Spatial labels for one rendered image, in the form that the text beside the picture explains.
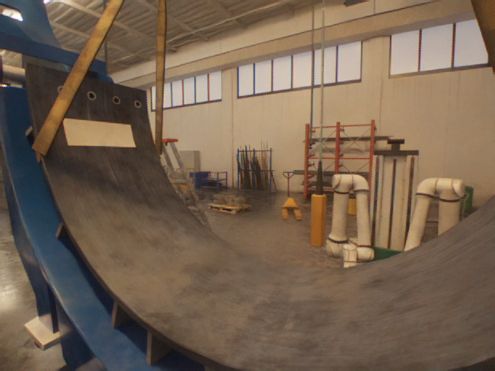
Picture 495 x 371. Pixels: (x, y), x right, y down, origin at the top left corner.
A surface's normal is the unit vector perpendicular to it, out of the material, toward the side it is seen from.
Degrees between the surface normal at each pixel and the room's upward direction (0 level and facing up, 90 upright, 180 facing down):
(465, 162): 90
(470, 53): 90
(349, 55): 90
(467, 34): 90
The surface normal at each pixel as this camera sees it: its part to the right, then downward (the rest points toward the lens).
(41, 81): 0.85, 0.02
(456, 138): -0.53, 0.10
